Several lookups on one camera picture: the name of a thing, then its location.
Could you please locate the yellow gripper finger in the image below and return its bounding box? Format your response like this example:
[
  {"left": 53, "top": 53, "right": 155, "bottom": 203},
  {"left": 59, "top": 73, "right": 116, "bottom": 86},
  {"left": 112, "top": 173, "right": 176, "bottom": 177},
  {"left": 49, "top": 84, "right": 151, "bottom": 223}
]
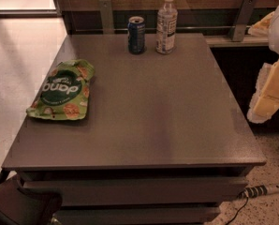
[
  {"left": 247, "top": 59, "right": 279, "bottom": 124},
  {"left": 248, "top": 12, "right": 274, "bottom": 37}
]

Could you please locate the striped power strip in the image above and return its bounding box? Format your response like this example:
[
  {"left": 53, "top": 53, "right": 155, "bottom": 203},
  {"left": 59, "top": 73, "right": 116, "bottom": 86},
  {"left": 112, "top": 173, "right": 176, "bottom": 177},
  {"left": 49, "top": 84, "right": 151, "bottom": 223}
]
[{"left": 238, "top": 184, "right": 279, "bottom": 199}]

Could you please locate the grey drawer cabinet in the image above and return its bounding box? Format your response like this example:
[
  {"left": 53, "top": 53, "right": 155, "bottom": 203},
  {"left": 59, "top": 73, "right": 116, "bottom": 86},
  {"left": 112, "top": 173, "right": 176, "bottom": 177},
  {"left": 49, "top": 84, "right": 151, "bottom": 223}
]
[{"left": 0, "top": 32, "right": 268, "bottom": 225}]

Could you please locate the green rice chip bag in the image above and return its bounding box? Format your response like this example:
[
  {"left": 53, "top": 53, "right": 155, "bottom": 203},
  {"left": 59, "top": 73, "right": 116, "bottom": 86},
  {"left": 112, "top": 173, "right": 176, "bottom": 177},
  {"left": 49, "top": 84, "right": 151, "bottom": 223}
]
[{"left": 26, "top": 59, "right": 95, "bottom": 121}]

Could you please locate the left metal wall bracket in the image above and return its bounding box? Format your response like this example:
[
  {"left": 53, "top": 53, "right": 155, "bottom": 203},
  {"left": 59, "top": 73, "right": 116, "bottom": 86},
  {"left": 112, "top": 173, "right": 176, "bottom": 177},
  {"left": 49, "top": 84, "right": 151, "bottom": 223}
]
[{"left": 99, "top": 0, "right": 114, "bottom": 34}]

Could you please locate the grey drawer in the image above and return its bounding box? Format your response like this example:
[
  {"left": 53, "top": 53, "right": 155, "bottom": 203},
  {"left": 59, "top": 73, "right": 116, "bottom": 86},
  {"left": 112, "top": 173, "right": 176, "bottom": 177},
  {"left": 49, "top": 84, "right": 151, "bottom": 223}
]
[
  {"left": 23, "top": 177, "right": 247, "bottom": 206},
  {"left": 56, "top": 207, "right": 220, "bottom": 225}
]

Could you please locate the blue soda can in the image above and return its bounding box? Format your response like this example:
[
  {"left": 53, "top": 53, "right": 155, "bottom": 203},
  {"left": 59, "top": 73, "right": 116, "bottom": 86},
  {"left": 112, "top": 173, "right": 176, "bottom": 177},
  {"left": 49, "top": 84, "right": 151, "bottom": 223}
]
[{"left": 127, "top": 16, "right": 145, "bottom": 54}]

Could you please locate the clear plastic water bottle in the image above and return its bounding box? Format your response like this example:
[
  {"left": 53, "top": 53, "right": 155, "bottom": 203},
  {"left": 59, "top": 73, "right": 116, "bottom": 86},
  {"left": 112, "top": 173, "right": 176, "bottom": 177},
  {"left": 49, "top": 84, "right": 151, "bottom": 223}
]
[{"left": 156, "top": 0, "right": 178, "bottom": 54}]

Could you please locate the lower grey drawer front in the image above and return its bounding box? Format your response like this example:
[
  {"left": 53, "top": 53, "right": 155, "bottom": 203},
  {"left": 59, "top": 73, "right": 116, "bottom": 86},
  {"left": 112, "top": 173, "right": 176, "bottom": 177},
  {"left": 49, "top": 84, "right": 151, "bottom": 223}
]
[{"left": 56, "top": 207, "right": 220, "bottom": 225}]

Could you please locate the upper grey drawer front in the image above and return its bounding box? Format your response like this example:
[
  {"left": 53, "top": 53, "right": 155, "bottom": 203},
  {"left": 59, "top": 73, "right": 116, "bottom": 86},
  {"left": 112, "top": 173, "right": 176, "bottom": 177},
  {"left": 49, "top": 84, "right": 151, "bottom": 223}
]
[{"left": 23, "top": 177, "right": 247, "bottom": 206}]

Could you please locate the dark brown chair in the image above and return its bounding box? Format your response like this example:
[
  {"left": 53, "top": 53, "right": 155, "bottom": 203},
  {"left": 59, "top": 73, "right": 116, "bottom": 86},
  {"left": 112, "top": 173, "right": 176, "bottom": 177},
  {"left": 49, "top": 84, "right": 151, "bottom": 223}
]
[{"left": 0, "top": 175, "right": 62, "bottom": 225}]

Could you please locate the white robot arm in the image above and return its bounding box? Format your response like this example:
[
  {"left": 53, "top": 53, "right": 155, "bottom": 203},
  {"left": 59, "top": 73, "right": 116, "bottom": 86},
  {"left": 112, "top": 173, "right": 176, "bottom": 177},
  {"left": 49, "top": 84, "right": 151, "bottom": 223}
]
[{"left": 247, "top": 6, "right": 279, "bottom": 124}]

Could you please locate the black cable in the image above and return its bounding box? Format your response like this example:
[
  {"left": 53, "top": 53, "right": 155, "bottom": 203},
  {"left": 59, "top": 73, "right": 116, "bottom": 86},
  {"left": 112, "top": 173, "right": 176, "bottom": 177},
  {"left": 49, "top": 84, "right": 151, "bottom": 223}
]
[{"left": 224, "top": 196, "right": 250, "bottom": 225}]

